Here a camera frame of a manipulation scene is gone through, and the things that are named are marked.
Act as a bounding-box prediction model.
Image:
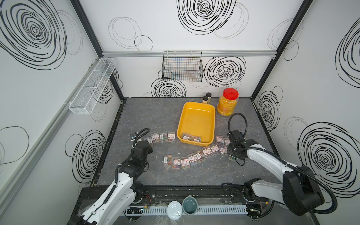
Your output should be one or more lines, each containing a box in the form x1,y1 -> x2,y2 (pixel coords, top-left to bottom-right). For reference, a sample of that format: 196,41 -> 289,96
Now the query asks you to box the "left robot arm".
67,141 -> 153,225

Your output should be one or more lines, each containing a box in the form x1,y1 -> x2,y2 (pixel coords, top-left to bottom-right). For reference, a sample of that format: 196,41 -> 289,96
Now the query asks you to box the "yellow plastic tray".
177,102 -> 216,147

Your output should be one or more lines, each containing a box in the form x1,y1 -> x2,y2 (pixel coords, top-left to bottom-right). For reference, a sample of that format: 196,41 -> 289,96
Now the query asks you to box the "narrow paper clip box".
163,154 -> 173,167

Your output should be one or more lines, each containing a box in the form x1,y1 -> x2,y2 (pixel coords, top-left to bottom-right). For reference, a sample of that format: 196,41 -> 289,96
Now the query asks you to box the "clear paper clip box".
192,136 -> 202,143

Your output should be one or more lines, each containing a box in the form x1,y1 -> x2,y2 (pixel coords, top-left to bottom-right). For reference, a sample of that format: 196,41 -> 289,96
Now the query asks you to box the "red lid corn jar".
217,88 -> 239,116

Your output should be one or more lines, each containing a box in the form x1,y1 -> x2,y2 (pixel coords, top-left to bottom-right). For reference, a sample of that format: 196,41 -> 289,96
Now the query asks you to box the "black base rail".
81,184 -> 304,203

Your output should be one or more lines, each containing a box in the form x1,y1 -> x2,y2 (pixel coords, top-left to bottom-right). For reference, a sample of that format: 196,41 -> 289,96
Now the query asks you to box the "white mesh wall shelf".
68,58 -> 116,115

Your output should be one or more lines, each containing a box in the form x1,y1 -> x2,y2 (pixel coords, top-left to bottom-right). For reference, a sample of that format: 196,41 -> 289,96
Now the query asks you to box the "teal cup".
182,196 -> 198,215

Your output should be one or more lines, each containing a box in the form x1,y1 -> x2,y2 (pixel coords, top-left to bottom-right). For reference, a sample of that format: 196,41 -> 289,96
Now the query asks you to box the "black corrugated cable right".
227,112 -> 338,215

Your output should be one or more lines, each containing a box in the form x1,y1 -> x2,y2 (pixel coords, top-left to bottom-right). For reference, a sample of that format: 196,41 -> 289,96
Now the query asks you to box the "white slotted cable duct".
122,205 -> 248,216

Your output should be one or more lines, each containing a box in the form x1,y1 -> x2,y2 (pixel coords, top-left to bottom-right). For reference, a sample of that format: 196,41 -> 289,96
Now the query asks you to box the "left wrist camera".
129,132 -> 137,141

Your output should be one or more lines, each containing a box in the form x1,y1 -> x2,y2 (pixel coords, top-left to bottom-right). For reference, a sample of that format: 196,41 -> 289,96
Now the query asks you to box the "paper clip box table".
167,132 -> 176,142

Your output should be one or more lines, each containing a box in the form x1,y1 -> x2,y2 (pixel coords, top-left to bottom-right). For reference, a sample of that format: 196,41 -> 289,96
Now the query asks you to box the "black wire basket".
161,51 -> 204,82

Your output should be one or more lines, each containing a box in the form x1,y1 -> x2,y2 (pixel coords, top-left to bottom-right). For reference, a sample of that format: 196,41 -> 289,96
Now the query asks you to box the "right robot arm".
227,130 -> 324,216

